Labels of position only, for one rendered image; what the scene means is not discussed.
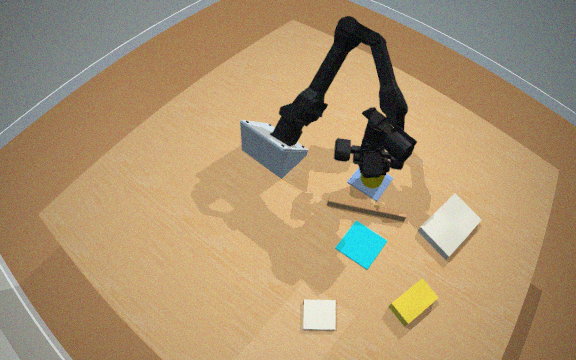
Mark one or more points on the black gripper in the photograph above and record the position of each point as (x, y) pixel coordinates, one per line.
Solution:
(343, 149)

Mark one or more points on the yellow block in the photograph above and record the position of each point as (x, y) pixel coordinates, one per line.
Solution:
(413, 302)

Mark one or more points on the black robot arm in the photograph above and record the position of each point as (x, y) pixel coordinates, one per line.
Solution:
(309, 105)

